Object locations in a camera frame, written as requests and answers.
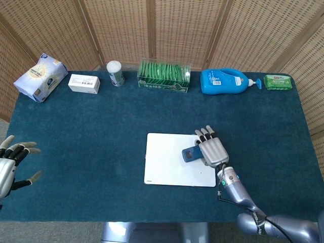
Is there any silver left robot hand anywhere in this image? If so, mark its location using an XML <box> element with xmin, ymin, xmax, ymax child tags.
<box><xmin>0</xmin><ymin>135</ymin><xmax>43</xmax><ymax>199</ymax></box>

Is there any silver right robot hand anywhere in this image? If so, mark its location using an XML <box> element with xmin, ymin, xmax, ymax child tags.
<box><xmin>194</xmin><ymin>125</ymin><xmax>230</xmax><ymax>168</ymax></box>

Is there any blue whiteboard eraser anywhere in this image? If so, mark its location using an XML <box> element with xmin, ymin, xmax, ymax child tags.
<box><xmin>181</xmin><ymin>145</ymin><xmax>203</xmax><ymax>163</ymax></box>

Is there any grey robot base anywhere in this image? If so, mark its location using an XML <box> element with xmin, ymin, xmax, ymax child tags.
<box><xmin>101</xmin><ymin>222</ymin><xmax>210</xmax><ymax>243</ymax></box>

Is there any white whiteboard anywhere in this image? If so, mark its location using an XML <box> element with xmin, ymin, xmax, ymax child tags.
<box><xmin>144</xmin><ymin>133</ymin><xmax>217</xmax><ymax>188</ymax></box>

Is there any blue detergent pump bottle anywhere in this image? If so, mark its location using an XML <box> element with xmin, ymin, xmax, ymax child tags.
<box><xmin>200</xmin><ymin>68</ymin><xmax>264</xmax><ymax>96</ymax></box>

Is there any green tea bag box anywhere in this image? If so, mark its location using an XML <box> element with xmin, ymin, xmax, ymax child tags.
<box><xmin>137</xmin><ymin>59</ymin><xmax>191</xmax><ymax>94</ymax></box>

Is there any green wet wipes pack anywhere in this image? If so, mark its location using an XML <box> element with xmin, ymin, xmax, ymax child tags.
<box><xmin>263</xmin><ymin>74</ymin><xmax>293</xmax><ymax>91</ymax></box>

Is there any tissue paper pack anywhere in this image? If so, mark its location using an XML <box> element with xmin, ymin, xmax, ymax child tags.
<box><xmin>13</xmin><ymin>53</ymin><xmax>69</xmax><ymax>103</ymax></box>

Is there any teal table mat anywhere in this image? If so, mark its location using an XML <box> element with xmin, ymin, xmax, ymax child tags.
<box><xmin>0</xmin><ymin>70</ymin><xmax>312</xmax><ymax>223</ymax></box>

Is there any white cardboard box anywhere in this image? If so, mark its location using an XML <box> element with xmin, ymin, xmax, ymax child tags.
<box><xmin>68</xmin><ymin>73</ymin><xmax>101</xmax><ymax>95</ymax></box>

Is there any green can with white lid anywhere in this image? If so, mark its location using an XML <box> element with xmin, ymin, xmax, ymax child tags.
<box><xmin>106</xmin><ymin>60</ymin><xmax>126</xmax><ymax>88</ymax></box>

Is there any bamboo folding screen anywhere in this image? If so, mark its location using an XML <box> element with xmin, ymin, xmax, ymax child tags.
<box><xmin>0</xmin><ymin>0</ymin><xmax>324</xmax><ymax>175</ymax></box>

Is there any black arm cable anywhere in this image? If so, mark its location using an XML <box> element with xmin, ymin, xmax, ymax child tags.
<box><xmin>216</xmin><ymin>189</ymin><xmax>292</xmax><ymax>243</ymax></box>

